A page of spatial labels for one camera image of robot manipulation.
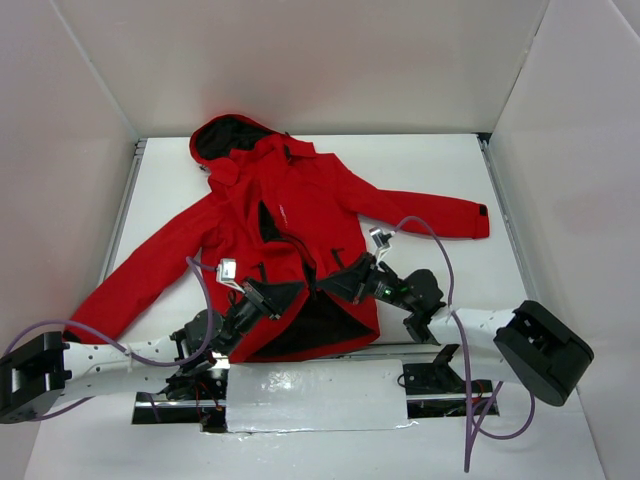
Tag red hooded jacket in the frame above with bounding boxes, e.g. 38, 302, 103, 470
63, 114, 490, 363

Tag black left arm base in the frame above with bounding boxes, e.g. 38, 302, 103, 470
131, 369, 229, 434

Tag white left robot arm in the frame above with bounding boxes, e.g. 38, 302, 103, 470
1, 279, 303, 424

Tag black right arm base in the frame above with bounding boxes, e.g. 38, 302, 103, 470
396, 345, 467, 419

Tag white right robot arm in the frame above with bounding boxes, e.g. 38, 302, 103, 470
317, 254, 594, 407

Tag reflective foil sheet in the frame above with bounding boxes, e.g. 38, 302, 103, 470
225, 360, 417, 434

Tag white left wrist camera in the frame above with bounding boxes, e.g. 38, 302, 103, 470
216, 258, 244, 292

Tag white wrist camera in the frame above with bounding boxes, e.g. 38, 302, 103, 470
216, 258, 244, 292
369, 227, 395, 263

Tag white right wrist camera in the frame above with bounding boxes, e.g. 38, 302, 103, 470
369, 227, 395, 263

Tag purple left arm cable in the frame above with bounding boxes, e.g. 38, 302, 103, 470
2, 256, 224, 424

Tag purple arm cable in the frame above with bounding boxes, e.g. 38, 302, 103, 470
2, 256, 224, 424
389, 215, 536, 474

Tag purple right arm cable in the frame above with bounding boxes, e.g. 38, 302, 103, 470
389, 215, 536, 474

